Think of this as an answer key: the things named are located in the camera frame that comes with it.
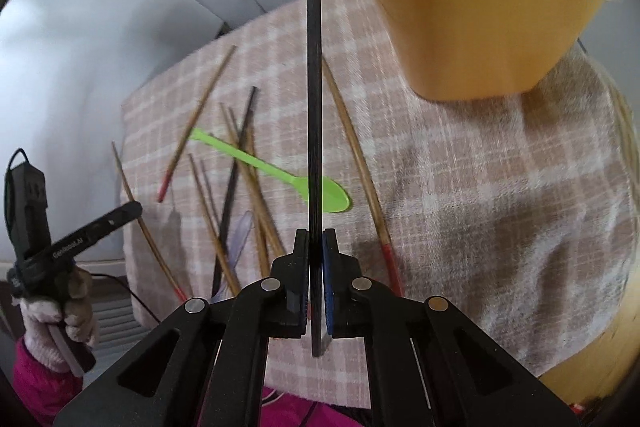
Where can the brown chopstick long diagonal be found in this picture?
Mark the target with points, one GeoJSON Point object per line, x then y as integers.
{"type": "Point", "coordinates": [258, 202]}

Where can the clear purple plastic spoon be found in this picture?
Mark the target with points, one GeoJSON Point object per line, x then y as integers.
{"type": "Point", "coordinates": [235, 248]}

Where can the brown chopstick short diagonal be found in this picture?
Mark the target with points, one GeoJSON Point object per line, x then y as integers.
{"type": "Point", "coordinates": [260, 238]}

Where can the brown chopstick vertical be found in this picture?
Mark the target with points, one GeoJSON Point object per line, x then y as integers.
{"type": "Point", "coordinates": [146, 232]}

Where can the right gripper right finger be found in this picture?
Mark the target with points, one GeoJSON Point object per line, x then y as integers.
{"type": "Point", "coordinates": [428, 364]}

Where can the black chopstick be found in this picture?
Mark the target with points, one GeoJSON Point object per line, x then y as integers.
{"type": "Point", "coordinates": [314, 113]}
{"type": "Point", "coordinates": [229, 198]}

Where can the brown chopstick crossing low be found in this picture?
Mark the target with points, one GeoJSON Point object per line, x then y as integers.
{"type": "Point", "coordinates": [229, 276]}

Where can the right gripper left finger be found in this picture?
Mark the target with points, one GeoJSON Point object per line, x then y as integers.
{"type": "Point", "coordinates": [205, 364]}

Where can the green plastic spoon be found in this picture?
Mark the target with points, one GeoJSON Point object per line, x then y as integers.
{"type": "Point", "coordinates": [334, 199]}

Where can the pink plaid cloth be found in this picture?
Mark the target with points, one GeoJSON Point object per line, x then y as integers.
{"type": "Point", "coordinates": [522, 211]}

